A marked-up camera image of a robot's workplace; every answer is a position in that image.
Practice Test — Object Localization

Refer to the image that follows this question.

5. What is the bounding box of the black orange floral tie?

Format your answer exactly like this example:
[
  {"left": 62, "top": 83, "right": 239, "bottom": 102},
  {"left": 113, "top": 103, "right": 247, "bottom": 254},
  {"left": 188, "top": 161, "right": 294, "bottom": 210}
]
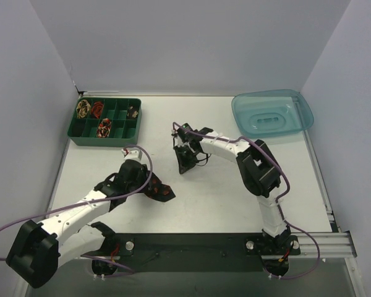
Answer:
[{"left": 142, "top": 173, "right": 176, "bottom": 202}]

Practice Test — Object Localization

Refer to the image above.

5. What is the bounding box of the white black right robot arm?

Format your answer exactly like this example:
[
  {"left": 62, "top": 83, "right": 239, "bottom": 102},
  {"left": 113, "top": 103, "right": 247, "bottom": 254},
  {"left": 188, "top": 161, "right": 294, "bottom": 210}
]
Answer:
[{"left": 171, "top": 123, "right": 299, "bottom": 259}]

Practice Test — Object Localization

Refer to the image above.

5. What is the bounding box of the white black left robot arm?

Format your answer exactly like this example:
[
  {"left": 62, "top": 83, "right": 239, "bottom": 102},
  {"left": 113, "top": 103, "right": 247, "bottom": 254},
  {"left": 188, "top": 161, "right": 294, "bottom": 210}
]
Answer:
[{"left": 6, "top": 160, "right": 151, "bottom": 288}]

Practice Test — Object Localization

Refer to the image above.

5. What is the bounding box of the green compartment organizer tray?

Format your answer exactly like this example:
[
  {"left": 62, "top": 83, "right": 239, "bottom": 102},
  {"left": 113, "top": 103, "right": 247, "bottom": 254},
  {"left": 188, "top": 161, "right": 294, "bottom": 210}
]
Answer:
[{"left": 67, "top": 97, "right": 142, "bottom": 147}]

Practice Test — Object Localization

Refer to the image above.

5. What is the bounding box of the rolled dark patterned tie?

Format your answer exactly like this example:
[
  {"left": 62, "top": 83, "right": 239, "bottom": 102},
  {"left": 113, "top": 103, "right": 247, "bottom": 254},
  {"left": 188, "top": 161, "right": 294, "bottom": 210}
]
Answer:
[{"left": 126, "top": 105, "right": 139, "bottom": 120}]

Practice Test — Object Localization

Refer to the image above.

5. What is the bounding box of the rolled red black tie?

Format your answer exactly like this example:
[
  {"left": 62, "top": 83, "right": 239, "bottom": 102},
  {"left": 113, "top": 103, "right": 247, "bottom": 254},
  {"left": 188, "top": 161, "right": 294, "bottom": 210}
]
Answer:
[{"left": 90, "top": 101, "right": 104, "bottom": 119}]

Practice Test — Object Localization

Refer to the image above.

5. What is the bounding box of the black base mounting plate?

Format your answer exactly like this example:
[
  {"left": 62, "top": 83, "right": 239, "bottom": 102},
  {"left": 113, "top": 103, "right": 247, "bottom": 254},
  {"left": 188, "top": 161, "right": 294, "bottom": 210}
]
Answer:
[{"left": 88, "top": 233, "right": 301, "bottom": 273}]

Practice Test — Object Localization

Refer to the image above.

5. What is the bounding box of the rolled beige brown tie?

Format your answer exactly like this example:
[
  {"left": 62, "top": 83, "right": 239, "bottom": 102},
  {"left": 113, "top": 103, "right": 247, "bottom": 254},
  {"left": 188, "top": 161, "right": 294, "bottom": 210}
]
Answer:
[{"left": 75, "top": 99, "right": 91, "bottom": 119}]

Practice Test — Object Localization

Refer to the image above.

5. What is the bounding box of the teal translucent plastic tub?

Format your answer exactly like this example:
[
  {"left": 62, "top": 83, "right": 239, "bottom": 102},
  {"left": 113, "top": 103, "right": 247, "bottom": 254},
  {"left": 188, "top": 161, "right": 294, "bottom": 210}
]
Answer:
[{"left": 231, "top": 89, "right": 314, "bottom": 139}]

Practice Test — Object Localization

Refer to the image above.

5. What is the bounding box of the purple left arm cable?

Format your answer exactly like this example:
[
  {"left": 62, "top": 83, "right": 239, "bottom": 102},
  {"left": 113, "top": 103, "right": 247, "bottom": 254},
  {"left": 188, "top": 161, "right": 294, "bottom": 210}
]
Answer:
[{"left": 0, "top": 145, "right": 154, "bottom": 278}]

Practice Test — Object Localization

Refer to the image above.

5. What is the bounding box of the aluminium front rail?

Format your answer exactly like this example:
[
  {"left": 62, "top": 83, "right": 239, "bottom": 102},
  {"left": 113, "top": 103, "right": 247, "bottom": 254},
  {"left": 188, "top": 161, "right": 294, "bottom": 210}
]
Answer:
[{"left": 26, "top": 232, "right": 358, "bottom": 260}]

